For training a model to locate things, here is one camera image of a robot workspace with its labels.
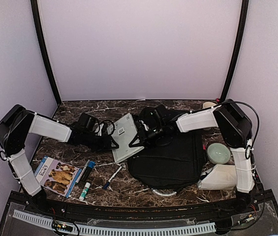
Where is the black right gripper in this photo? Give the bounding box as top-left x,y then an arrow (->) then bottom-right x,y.
129,123 -> 166,149

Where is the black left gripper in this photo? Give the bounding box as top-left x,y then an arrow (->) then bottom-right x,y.
82,132 -> 119,154

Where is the pale green shrink-wrapped book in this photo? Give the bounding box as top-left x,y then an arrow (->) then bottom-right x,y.
108,113 -> 144,163

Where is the black student backpack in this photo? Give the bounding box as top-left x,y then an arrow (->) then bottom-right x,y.
127,130 -> 205,192

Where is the dog picture book Bark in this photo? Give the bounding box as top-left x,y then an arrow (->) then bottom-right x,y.
34,156 -> 82,198

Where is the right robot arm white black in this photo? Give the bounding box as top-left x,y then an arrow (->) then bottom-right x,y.
128,99 -> 256,194

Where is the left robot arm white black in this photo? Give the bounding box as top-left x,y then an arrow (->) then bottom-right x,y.
0,104 -> 119,214

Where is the white paper tissue pack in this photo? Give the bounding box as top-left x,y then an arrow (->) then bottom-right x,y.
197,164 -> 237,190

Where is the black marker blue cap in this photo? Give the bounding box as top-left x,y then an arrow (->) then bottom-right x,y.
81,161 -> 95,182

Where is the white pen blue cap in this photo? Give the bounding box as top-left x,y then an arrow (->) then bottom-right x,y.
102,166 -> 123,190

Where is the white green glue stick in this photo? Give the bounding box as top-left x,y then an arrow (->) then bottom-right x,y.
79,182 -> 91,201

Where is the thin white pen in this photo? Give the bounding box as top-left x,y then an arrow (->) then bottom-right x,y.
75,160 -> 90,184

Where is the white ceramic mug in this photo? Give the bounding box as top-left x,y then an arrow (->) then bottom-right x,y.
202,101 -> 216,131

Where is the pale green ceramic bowl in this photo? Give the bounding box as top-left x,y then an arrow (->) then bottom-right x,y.
207,143 -> 231,164

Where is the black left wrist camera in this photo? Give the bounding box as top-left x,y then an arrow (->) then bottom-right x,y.
77,113 -> 99,132

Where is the white slotted cable duct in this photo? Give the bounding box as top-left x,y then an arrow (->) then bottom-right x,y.
12,210 -> 216,236

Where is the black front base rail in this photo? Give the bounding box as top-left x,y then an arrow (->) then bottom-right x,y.
0,189 -> 278,224

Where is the black left corner post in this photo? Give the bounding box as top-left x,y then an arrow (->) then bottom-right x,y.
30,0 -> 62,106

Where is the black corner post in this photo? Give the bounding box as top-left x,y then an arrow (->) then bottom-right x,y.
30,0 -> 62,106
219,0 -> 249,102

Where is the black right corner post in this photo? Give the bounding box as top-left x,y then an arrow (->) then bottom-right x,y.
219,0 -> 249,102

